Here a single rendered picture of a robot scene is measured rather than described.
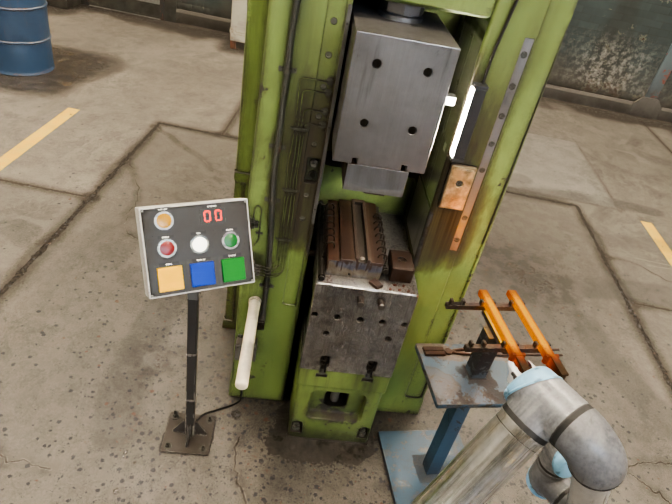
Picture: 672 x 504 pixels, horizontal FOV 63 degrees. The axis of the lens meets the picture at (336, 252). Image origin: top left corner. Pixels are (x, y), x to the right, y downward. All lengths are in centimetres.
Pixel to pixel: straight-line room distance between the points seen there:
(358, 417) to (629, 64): 669
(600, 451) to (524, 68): 116
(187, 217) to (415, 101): 78
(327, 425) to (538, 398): 144
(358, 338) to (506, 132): 92
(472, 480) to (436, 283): 111
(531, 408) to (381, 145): 90
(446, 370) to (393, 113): 99
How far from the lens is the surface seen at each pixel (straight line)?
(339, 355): 221
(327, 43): 179
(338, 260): 197
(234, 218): 181
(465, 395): 211
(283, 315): 234
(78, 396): 281
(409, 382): 266
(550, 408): 126
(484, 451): 130
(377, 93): 168
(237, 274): 182
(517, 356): 192
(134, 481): 252
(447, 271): 223
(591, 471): 128
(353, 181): 180
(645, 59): 842
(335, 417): 254
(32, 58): 608
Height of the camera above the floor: 214
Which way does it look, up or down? 35 degrees down
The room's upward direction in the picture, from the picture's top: 12 degrees clockwise
